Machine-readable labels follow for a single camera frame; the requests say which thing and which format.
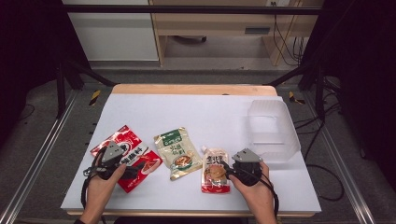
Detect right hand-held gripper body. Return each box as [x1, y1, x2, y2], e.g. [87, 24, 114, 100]
[229, 147, 264, 188]

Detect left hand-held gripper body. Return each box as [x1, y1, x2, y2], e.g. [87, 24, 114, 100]
[89, 141, 127, 181]

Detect white spout sauce pouch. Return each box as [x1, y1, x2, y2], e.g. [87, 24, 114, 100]
[200, 145, 232, 195]

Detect red seasoning packet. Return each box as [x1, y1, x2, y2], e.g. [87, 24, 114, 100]
[90, 124, 163, 194]

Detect beige green-topped seasoning packet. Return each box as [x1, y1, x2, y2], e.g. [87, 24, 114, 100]
[153, 126, 204, 182]

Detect clear plastic container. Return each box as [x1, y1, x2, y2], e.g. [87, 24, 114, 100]
[247, 99, 303, 163]

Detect person's right hand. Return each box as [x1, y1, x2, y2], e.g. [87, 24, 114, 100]
[228, 161, 277, 209]

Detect person's left hand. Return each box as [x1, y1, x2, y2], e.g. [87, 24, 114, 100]
[85, 163, 127, 213]

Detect white table cover sheet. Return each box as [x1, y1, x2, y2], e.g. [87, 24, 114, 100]
[60, 92, 322, 215]

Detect yellow black tape marker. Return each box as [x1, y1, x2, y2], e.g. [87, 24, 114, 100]
[288, 91, 306, 105]
[89, 90, 102, 106]

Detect white cabinet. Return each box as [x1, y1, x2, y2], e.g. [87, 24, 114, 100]
[61, 0, 160, 62]

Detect black curtain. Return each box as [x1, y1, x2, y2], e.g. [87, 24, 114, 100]
[0, 0, 92, 148]
[301, 0, 396, 191]

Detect light wooden desk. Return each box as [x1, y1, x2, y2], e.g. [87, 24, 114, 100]
[148, 0, 325, 68]

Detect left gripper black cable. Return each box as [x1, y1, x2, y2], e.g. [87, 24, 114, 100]
[79, 147, 108, 224]

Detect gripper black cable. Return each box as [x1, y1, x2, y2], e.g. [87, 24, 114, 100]
[256, 172, 280, 220]
[79, 147, 108, 224]

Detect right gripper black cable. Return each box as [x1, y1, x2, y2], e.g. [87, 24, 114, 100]
[256, 172, 280, 220]

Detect thin black floor cable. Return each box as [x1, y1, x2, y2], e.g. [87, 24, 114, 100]
[17, 103, 35, 122]

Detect looped black floor cable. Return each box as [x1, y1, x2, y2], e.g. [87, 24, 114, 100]
[303, 138, 346, 203]

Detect hanging black desk cables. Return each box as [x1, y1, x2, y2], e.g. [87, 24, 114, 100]
[272, 2, 305, 67]

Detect black horizontal frame bar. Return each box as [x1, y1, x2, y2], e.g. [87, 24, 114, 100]
[64, 5, 323, 15]

